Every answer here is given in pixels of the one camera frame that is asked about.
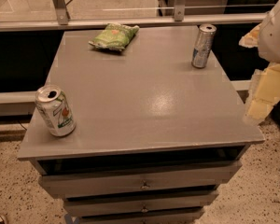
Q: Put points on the silver blue redbull can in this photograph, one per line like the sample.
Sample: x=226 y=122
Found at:
x=203 y=45

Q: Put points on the grey metal railing frame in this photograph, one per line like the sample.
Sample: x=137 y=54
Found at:
x=41 y=15

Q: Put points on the white green 7up can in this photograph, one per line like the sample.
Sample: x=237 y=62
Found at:
x=51 y=103

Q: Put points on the top grey drawer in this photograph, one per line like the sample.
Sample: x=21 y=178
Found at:
x=143 y=179

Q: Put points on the grey drawer cabinet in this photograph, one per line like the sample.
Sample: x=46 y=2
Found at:
x=146 y=107

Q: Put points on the middle grey drawer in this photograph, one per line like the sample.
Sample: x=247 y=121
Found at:
x=140 y=204

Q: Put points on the grey drawer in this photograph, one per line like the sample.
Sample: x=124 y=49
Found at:
x=140 y=204
x=143 y=179
x=172 y=216

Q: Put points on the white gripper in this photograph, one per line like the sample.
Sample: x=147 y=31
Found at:
x=275 y=36

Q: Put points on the green chip bag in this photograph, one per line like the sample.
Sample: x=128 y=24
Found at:
x=115 y=37

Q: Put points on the bottom grey drawer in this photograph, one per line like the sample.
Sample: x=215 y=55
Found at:
x=172 y=216

